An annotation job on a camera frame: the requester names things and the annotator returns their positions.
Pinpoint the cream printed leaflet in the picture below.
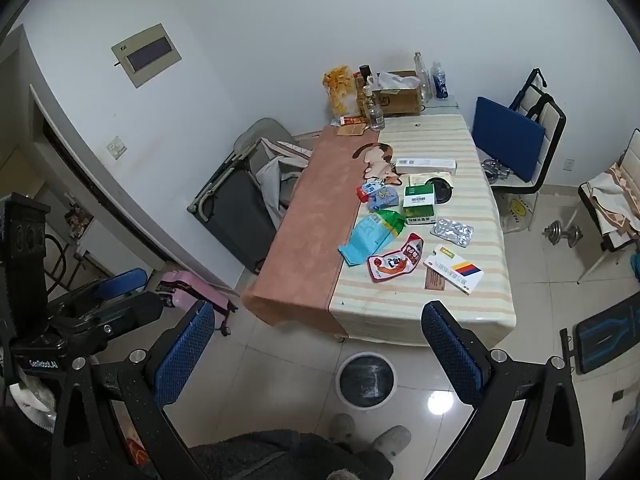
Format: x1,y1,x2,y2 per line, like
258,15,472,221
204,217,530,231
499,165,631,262
407,172,454,191

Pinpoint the striped tablecloth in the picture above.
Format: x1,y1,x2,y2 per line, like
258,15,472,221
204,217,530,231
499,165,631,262
327,111,517,347

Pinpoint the grey slipper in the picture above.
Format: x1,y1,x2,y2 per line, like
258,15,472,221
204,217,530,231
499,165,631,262
369,425,412,454
327,413,357,444

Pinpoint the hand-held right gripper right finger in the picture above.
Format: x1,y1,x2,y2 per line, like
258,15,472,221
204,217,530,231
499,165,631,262
421,301,587,480

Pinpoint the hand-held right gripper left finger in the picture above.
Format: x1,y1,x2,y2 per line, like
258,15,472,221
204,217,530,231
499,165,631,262
50,301,217,480

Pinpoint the black round lid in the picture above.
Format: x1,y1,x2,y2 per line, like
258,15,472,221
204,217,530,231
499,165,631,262
430,175,455,206

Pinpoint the blue label water bottle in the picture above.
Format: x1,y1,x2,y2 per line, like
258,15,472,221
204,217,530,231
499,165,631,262
430,61,450,100

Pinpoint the clear glass bottle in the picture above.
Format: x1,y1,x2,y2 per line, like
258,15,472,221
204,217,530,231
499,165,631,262
412,51,433,104

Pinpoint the white box with colour stripes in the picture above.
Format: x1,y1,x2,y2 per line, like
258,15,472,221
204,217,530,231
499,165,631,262
423,243,485,295

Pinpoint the grey coiled cable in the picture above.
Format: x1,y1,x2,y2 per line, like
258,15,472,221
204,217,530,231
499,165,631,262
480,157,514,181

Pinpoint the yellow smiley plastic bag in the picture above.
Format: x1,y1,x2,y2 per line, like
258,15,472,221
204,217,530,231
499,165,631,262
501,192,539,234

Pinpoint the white bin with black liner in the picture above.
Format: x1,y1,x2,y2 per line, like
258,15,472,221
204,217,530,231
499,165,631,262
335,353,399,411

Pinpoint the green and white box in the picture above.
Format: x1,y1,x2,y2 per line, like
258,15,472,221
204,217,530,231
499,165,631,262
402,183,436,226

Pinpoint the green and blue plastic bag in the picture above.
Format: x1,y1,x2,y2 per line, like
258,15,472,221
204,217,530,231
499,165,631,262
337,209,406,267

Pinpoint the long white box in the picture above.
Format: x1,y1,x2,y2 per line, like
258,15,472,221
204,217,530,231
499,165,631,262
394,156,459,175

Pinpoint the pink tablecloth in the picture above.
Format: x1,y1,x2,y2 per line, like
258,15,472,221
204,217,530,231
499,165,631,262
241,125,382,339

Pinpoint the red cartoon snack packet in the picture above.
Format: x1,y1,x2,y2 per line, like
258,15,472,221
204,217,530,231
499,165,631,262
366,232,425,285

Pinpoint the beige patterned cloth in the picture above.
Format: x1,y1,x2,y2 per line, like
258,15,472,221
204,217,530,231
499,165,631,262
584,152,640,239

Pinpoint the white plastic bag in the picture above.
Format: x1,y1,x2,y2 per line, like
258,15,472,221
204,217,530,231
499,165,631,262
375,70,420,92

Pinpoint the metal dumbbell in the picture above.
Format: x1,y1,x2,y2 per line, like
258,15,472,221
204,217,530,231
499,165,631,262
543,218,591,249

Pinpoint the beige cloth bag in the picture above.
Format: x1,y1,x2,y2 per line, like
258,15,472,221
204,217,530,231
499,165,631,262
255,138,314,231

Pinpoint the yellow snack bag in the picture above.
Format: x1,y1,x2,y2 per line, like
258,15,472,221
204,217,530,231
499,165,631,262
322,64,362,117

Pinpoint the clear pump bottle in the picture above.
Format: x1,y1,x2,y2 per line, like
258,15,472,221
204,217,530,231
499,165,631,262
362,77,387,131

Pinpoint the silver blister pack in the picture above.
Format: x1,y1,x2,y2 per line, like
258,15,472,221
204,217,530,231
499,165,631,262
429,217,475,249

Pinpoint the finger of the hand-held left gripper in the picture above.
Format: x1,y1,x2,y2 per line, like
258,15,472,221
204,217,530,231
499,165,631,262
65,291,164,335
75,268,149,306

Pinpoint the pink suitcase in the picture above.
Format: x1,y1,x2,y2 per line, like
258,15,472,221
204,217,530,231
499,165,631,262
155,269,239,336

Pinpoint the beige wall panel box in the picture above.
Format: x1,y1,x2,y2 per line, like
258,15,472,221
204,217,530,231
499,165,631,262
110,22,182,90

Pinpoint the cardboard box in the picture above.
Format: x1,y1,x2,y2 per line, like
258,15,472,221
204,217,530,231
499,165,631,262
354,70,424,117

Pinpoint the small blue packet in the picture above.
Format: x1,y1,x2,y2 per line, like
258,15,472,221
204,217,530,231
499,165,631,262
367,178,401,210

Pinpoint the grey folding chair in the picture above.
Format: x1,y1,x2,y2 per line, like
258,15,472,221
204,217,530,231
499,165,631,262
233,117,299,171

